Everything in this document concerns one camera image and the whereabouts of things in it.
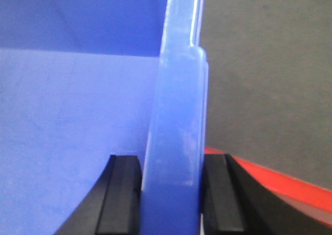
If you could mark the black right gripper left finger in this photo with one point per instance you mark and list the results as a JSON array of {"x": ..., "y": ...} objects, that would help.
[{"x": 112, "y": 206}]

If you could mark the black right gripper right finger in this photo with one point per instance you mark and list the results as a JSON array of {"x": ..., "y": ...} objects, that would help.
[{"x": 233, "y": 202}]

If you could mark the large blue plastic bin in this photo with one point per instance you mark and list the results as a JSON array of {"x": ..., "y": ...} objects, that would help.
[{"x": 82, "y": 80}]

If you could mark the red conveyor frame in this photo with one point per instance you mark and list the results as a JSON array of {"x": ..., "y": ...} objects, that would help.
[{"x": 312, "y": 200}]

